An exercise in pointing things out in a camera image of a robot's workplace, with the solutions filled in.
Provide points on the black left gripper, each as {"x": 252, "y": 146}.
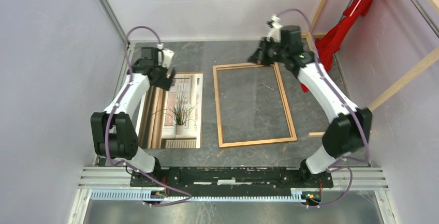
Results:
{"x": 164, "y": 83}

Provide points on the left controller board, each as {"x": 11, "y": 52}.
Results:
{"x": 157, "y": 195}

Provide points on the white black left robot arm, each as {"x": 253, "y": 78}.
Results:
{"x": 113, "y": 132}

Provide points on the right controller board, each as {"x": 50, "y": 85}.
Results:
{"x": 312, "y": 198}

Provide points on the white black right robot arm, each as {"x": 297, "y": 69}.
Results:
{"x": 349, "y": 126}

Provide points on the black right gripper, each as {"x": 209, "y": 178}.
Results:
{"x": 259, "y": 57}

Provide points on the golden wooden picture frame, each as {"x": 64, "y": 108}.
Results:
{"x": 290, "y": 123}

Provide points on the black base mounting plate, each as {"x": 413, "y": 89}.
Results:
{"x": 231, "y": 181}

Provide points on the plant window photo print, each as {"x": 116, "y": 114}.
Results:
{"x": 171, "y": 119}

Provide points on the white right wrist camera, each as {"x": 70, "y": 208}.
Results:
{"x": 274, "y": 33}

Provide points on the red cloth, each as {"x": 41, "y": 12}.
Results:
{"x": 331, "y": 42}

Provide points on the light wooden beam structure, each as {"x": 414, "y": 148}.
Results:
{"x": 389, "y": 60}

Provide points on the controller board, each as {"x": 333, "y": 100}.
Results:
{"x": 312, "y": 198}
{"x": 157, "y": 195}

